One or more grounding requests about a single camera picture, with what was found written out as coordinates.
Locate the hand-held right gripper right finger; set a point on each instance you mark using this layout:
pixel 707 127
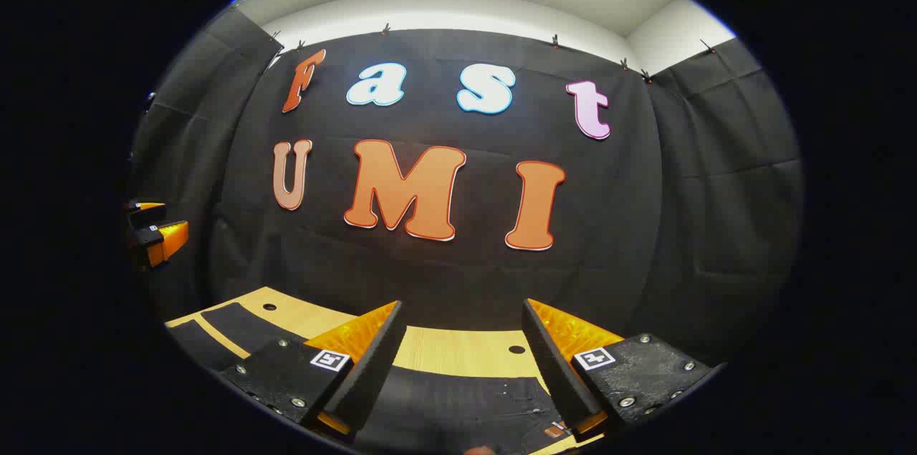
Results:
pixel 555 376

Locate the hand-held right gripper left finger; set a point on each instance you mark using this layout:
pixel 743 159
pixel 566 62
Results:
pixel 372 369

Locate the dark denim jeans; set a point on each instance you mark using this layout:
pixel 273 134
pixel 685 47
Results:
pixel 458 405

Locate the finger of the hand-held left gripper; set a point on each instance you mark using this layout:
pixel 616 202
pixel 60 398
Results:
pixel 163 240
pixel 147 213

